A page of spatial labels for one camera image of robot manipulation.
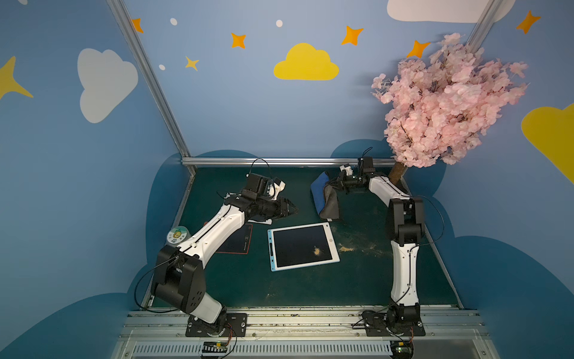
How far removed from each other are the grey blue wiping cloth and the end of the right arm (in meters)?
0.02

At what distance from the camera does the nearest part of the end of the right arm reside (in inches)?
33.7

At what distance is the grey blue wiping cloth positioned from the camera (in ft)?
3.28

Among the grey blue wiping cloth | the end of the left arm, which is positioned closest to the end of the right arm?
the grey blue wiping cloth

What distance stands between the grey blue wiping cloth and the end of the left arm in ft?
0.89

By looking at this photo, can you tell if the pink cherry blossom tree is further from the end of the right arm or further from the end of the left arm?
the end of the left arm

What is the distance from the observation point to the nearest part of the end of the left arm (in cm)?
61
